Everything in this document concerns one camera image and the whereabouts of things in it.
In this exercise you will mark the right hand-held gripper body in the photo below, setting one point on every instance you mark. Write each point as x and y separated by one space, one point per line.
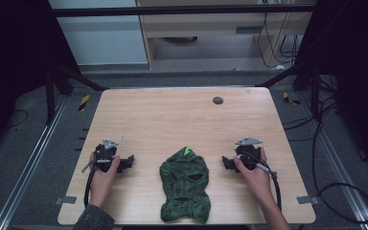
248 152

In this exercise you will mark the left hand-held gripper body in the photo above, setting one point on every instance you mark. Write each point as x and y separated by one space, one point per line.
103 154

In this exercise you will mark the person's left hand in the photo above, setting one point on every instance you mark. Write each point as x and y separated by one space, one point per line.
103 182

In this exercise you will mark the person's right hand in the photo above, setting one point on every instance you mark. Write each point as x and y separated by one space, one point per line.
254 179

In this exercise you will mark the dark green fleece garment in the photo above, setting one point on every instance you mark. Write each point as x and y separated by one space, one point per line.
184 188

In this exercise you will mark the black yellow hazard tape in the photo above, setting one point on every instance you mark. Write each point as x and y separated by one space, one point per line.
83 102
290 98

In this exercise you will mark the grey tape strip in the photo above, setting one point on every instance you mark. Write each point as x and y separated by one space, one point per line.
307 200
65 200

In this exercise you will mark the grey round table grommet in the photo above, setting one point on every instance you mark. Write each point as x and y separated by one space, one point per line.
217 100

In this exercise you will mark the black metal stand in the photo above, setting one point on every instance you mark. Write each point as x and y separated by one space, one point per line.
303 76
60 86

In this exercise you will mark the white cabinet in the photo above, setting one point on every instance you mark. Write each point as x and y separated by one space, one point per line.
102 35

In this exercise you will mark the dark curtain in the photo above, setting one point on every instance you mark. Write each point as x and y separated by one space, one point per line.
354 70
16 64

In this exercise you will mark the light wooden desk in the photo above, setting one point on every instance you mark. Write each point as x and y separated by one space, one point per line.
204 28

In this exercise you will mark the aluminium floor rail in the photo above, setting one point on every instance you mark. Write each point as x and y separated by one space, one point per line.
28 163
338 159

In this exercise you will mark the black horizontal frame bar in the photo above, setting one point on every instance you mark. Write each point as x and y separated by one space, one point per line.
179 11

